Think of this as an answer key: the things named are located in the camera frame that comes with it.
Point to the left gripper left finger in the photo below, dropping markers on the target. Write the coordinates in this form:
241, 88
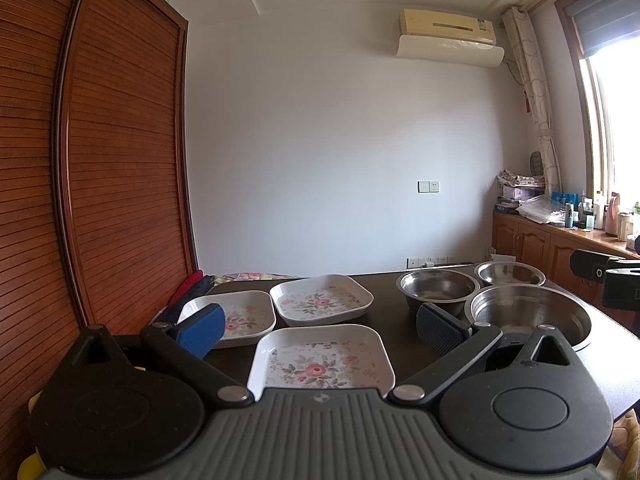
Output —
180, 349

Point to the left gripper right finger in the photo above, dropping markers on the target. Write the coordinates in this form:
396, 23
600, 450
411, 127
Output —
462, 350

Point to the medium steel bowl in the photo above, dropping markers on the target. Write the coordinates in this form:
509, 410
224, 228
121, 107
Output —
448, 289

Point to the large steel bowl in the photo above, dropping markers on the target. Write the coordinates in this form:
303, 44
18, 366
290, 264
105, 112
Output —
517, 309

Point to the small steel bowl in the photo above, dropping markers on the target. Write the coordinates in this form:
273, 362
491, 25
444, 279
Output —
498, 273

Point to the floral square plate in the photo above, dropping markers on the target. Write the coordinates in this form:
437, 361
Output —
321, 357

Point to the red and navy clothes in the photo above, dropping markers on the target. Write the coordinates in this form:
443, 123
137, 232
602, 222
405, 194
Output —
196, 285

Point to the bottles on sideboard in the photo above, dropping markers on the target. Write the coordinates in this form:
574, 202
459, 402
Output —
612, 215

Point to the wooden sideboard cabinet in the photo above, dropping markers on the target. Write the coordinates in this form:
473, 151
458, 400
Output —
548, 248

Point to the floral bedspread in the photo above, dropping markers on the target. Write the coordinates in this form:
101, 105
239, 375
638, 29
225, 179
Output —
248, 277

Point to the stack of boxes and papers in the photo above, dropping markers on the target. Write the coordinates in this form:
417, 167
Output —
515, 189

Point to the wooden louvered wardrobe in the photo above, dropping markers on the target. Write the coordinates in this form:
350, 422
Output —
95, 218

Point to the yellow plush toy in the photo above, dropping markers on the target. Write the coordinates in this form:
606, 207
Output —
32, 467

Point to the window roller blind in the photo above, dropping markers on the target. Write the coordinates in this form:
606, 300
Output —
603, 22

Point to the patterned curtain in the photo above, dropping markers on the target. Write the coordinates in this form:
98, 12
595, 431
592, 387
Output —
524, 44

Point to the wall power outlet strip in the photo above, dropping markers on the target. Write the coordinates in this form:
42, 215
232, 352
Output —
428, 262

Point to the wall light switch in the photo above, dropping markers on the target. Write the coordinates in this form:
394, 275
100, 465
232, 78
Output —
428, 187

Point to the wall air conditioner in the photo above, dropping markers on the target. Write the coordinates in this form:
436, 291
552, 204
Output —
449, 38

